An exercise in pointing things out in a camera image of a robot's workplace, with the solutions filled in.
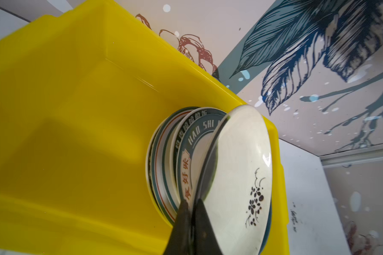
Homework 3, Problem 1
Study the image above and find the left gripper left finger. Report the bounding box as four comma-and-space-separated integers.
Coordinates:
163, 199, 192, 255

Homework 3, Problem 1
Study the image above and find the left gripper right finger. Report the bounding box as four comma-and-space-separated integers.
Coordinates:
193, 199, 222, 255

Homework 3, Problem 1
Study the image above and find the cream plate dark smudge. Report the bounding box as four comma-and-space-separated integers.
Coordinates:
194, 105, 272, 255

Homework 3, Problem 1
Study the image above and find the dark lettered rim white plate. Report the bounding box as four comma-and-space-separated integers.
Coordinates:
177, 114, 225, 203

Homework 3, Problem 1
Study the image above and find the medium green rimmed white plate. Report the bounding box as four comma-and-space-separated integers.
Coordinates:
169, 107, 226, 197

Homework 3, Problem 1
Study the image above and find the teal patterned round plate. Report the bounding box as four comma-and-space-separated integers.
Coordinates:
145, 107, 197, 226

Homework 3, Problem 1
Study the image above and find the yellow plastic bin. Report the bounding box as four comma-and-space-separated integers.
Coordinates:
0, 0, 290, 255

